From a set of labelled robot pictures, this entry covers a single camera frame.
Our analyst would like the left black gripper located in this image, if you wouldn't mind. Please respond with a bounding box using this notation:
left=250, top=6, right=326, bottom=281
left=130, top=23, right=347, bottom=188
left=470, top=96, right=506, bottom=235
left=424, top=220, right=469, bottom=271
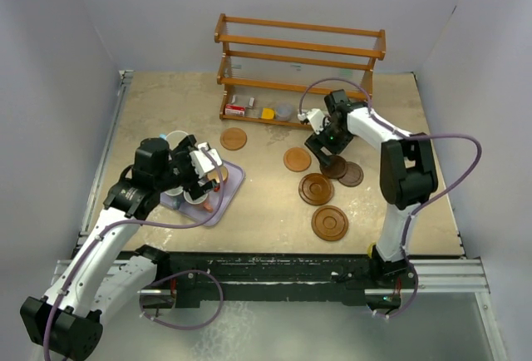
left=155, top=136, right=217, bottom=198

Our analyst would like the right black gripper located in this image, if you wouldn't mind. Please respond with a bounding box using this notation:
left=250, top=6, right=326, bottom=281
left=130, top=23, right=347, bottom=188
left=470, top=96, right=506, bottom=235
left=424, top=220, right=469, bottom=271
left=307, top=117, right=355, bottom=168

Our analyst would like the dark walnut coaster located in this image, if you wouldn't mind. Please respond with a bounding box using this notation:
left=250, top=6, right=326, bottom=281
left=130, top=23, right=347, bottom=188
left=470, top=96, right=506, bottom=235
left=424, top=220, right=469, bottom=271
left=337, top=161, right=364, bottom=187
left=320, top=155, right=348, bottom=179

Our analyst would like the brown ringed wooden saucer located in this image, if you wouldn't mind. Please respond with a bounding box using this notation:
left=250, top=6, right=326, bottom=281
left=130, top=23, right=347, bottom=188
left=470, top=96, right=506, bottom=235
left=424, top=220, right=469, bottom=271
left=298, top=173, right=334, bottom=205

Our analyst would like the light wooden coaster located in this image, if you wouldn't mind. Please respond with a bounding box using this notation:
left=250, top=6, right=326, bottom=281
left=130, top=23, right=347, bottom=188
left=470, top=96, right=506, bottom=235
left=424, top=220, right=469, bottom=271
left=283, top=147, right=312, bottom=172
left=219, top=127, right=248, bottom=151

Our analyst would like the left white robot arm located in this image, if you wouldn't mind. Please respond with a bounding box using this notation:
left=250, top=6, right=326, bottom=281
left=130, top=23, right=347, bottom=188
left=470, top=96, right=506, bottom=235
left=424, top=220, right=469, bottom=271
left=20, top=135, right=223, bottom=360

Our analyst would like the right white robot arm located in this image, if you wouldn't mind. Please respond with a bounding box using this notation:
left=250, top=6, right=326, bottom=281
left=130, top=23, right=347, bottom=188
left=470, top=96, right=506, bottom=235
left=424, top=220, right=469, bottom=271
left=298, top=90, right=438, bottom=287

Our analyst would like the lavender plastic tray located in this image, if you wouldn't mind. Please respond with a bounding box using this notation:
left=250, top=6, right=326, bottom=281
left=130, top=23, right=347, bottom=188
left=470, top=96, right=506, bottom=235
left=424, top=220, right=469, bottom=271
left=160, top=161, right=245, bottom=226

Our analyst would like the blue mug near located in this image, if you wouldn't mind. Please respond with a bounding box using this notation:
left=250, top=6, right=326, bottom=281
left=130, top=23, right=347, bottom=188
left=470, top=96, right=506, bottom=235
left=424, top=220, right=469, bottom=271
left=161, top=186, right=184, bottom=210

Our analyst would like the blue mug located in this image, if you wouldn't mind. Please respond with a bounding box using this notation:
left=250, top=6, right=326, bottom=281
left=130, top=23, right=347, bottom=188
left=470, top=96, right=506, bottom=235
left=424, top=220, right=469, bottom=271
left=160, top=130, right=189, bottom=149
left=161, top=186, right=184, bottom=210

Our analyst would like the blue mug far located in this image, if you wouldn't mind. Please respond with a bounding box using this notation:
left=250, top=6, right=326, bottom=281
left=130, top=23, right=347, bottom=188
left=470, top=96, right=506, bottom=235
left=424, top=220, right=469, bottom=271
left=160, top=130, right=189, bottom=149

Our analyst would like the clear tub of rubber bands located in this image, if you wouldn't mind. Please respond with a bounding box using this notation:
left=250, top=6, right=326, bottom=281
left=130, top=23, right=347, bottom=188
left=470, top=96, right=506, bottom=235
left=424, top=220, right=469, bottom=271
left=274, top=103, right=294, bottom=121

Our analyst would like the yellow grey tape measure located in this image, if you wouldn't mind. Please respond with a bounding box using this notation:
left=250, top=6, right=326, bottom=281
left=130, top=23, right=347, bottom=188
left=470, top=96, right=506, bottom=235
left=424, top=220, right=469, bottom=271
left=260, top=107, right=275, bottom=121

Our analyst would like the red and white staple box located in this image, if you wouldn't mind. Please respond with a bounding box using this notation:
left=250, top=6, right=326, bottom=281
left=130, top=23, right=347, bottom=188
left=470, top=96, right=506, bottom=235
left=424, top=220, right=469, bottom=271
left=224, top=104, right=246, bottom=116

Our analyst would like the yellow tape roll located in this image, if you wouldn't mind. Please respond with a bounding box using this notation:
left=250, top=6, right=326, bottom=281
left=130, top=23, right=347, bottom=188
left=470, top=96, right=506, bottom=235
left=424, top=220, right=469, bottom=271
left=367, top=243, right=377, bottom=259

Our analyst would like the wooden three-tier shelf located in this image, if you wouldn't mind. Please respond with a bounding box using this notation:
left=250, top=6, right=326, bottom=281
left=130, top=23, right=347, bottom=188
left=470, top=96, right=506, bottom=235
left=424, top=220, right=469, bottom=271
left=214, top=13, right=387, bottom=127

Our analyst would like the black base bar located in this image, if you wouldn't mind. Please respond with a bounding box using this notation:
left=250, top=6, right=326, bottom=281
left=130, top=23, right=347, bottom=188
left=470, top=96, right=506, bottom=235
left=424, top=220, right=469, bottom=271
left=118, top=245, right=416, bottom=309

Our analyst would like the grey cup with orange handle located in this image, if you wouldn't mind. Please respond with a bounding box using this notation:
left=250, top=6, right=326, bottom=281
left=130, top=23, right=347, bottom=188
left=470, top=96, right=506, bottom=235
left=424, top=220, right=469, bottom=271
left=184, top=192, right=213, bottom=213

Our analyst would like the copper cup with red handle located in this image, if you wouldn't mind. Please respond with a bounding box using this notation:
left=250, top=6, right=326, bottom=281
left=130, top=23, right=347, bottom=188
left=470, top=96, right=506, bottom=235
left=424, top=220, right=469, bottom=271
left=206, top=166, right=229, bottom=192

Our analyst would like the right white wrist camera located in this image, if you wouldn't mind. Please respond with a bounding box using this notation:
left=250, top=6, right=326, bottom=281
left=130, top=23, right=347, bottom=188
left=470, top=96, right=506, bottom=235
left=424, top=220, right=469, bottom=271
left=298, top=108, right=331, bottom=135

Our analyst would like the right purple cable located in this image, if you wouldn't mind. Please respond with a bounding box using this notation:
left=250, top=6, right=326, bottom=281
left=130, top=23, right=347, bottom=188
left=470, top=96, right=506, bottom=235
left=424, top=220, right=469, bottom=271
left=298, top=77, right=483, bottom=320

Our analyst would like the purple cable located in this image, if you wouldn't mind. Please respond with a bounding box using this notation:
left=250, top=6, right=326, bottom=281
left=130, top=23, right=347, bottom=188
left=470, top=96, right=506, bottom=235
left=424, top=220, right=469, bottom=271
left=298, top=77, right=483, bottom=320
left=42, top=148, right=228, bottom=361

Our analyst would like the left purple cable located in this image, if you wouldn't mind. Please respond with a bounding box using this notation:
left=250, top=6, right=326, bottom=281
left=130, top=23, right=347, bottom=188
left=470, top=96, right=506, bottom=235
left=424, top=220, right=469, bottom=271
left=42, top=148, right=228, bottom=361

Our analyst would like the metal table edge rail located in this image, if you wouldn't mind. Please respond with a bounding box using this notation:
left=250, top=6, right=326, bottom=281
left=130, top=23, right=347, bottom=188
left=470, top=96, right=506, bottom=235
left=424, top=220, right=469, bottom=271
left=71, top=70, right=135, bottom=257

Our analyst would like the aluminium front frame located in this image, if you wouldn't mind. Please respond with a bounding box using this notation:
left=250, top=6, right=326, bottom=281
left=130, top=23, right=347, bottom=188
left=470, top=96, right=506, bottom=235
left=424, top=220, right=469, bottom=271
left=31, top=256, right=510, bottom=361

